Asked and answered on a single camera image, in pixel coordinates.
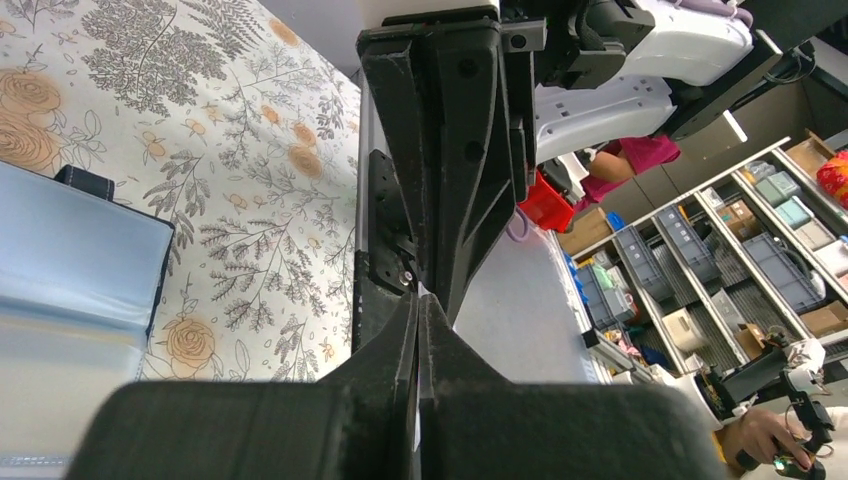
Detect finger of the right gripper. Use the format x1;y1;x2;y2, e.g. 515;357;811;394
357;39;438;292

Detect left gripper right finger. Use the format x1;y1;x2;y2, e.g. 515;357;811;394
418;294;725;479

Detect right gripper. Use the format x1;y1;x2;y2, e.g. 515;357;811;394
423;1;654;323

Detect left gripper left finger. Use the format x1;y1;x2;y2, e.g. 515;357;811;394
66;293;418;479

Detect blue leather card holder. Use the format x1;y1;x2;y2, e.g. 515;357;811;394
1;164;175;479

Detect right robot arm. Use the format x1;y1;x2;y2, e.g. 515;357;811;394
354;1;781;327

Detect red plastic bin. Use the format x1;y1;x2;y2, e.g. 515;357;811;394
518;171;575;234

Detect person in pink shirt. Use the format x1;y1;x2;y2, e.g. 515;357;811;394
581;135;681;208

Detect floral table mat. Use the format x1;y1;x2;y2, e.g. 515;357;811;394
1;0;360;381

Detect metal storage shelves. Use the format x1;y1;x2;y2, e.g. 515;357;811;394
568;140;847;383

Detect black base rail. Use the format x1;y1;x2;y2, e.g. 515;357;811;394
351;149;416;352

